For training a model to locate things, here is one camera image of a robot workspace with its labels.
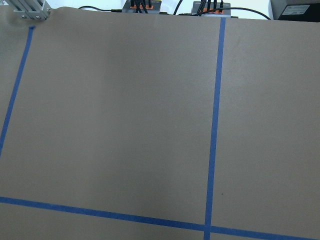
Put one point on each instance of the brown paper table mat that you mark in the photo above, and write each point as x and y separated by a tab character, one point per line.
129	126

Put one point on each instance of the orange black usb hub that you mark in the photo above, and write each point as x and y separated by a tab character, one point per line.
211	8
142	6

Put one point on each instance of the black box with label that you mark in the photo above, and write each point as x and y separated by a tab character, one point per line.
296	10

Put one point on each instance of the aluminium frame post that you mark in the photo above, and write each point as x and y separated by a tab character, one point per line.
31	9

